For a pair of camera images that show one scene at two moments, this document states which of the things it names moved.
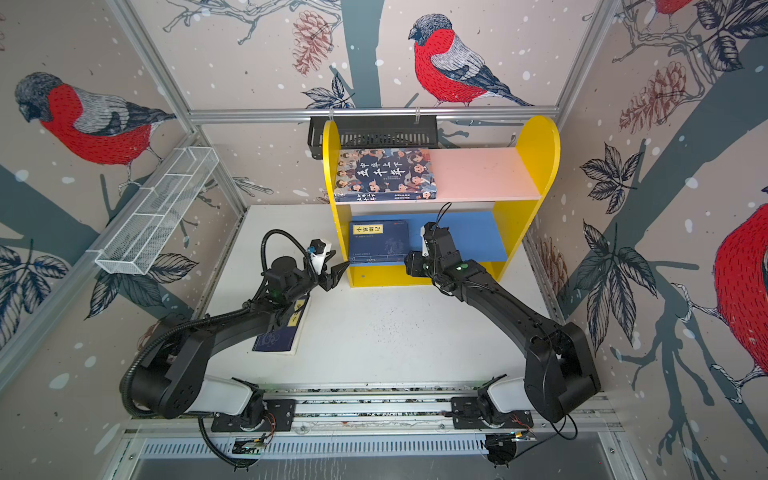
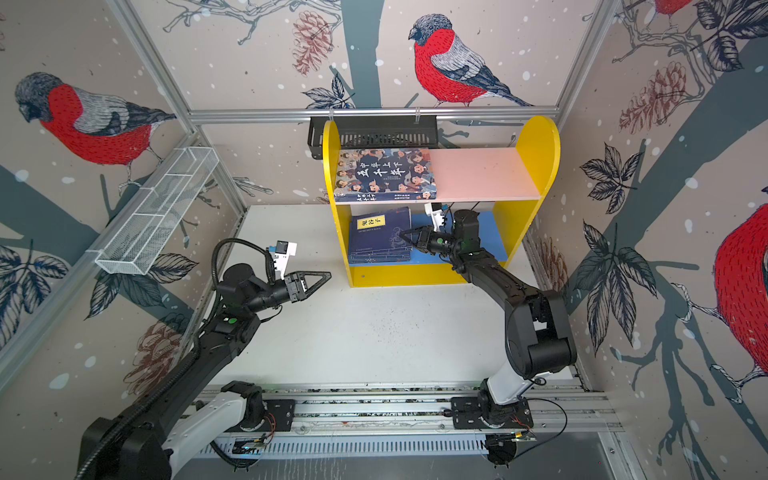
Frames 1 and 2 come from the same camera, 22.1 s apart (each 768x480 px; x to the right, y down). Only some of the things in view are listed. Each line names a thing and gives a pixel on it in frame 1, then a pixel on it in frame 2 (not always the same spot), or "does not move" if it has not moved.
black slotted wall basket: (375, 132) does not move
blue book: (284, 340) -> (380, 230)
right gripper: (414, 264) -> (428, 240)
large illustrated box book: (386, 174) does not move
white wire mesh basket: (136, 242) does not move
